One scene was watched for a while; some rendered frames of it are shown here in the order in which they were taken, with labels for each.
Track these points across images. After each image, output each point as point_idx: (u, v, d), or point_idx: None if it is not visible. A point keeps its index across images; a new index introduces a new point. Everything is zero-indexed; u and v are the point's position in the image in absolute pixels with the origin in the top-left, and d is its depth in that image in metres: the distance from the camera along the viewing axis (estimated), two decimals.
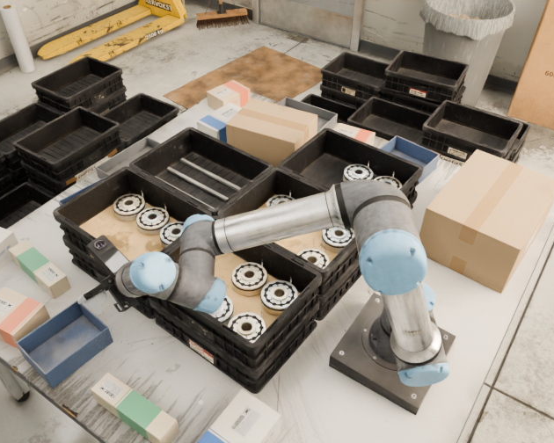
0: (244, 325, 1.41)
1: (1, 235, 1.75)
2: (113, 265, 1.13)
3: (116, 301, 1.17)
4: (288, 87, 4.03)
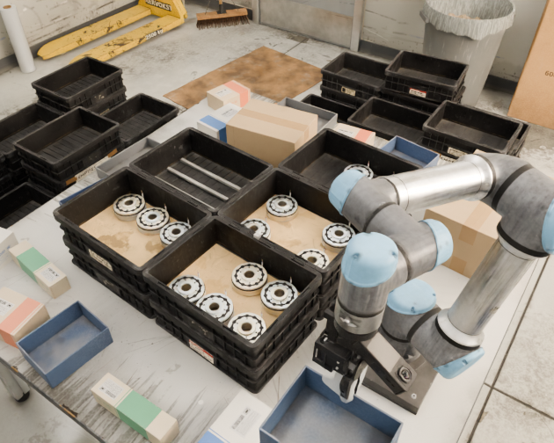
0: (244, 325, 1.41)
1: (1, 235, 1.75)
2: (381, 342, 0.86)
3: None
4: (288, 87, 4.03)
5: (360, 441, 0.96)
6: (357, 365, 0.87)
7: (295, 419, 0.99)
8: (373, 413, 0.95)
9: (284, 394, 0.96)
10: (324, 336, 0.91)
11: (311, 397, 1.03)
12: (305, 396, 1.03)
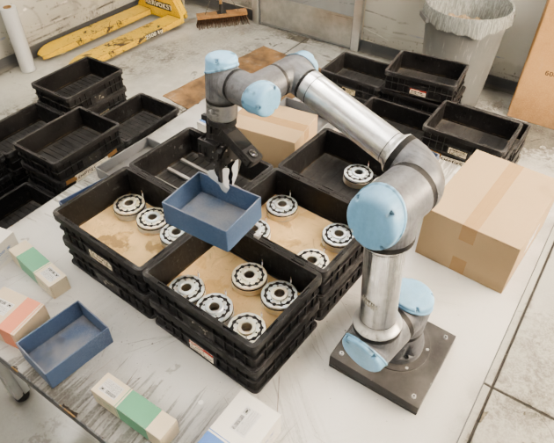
0: (244, 325, 1.41)
1: (1, 235, 1.75)
2: (238, 134, 1.29)
3: None
4: None
5: (235, 217, 1.39)
6: (223, 150, 1.30)
7: (192, 208, 1.42)
8: (243, 196, 1.38)
9: (181, 185, 1.38)
10: (205, 137, 1.34)
11: (205, 197, 1.45)
12: (200, 197, 1.45)
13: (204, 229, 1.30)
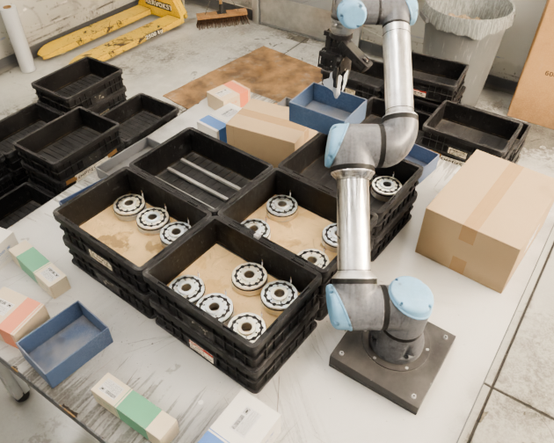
0: (244, 325, 1.41)
1: (1, 235, 1.75)
2: (353, 46, 1.64)
3: None
4: (288, 87, 4.03)
5: (344, 118, 1.74)
6: (341, 59, 1.65)
7: None
8: (351, 100, 1.73)
9: (302, 90, 1.74)
10: (324, 50, 1.69)
11: (317, 104, 1.81)
12: (313, 104, 1.81)
13: (324, 122, 1.66)
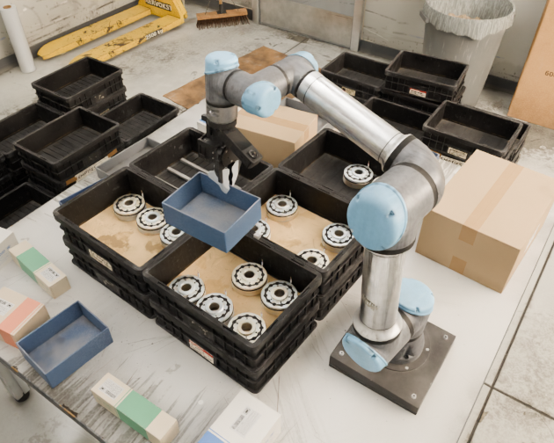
0: (244, 325, 1.41)
1: (1, 235, 1.75)
2: (238, 134, 1.29)
3: None
4: None
5: (235, 218, 1.39)
6: (223, 151, 1.30)
7: (192, 208, 1.42)
8: (243, 197, 1.38)
9: (181, 185, 1.39)
10: (205, 138, 1.34)
11: (206, 197, 1.45)
12: (201, 197, 1.45)
13: (203, 230, 1.31)
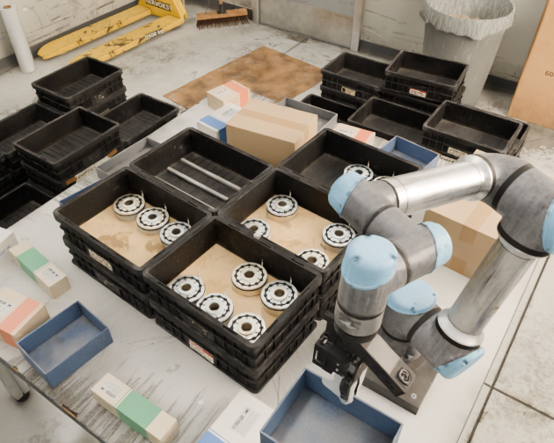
0: (244, 325, 1.41)
1: (1, 235, 1.75)
2: (380, 344, 0.87)
3: None
4: (288, 87, 4.03)
5: (360, 442, 0.97)
6: (357, 366, 0.87)
7: (295, 422, 1.00)
8: (373, 414, 0.96)
9: (284, 396, 0.96)
10: (324, 337, 0.91)
11: (311, 399, 1.03)
12: (305, 399, 1.03)
13: None
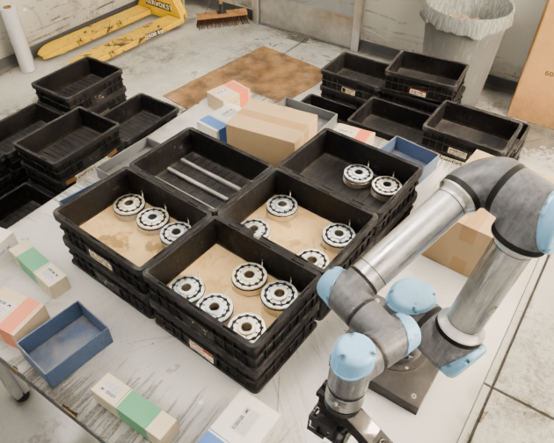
0: (244, 325, 1.41)
1: (1, 235, 1.75)
2: (363, 417, 1.03)
3: None
4: (288, 87, 4.03)
5: None
6: (344, 436, 1.04)
7: None
8: None
9: None
10: (317, 409, 1.08)
11: None
12: None
13: None
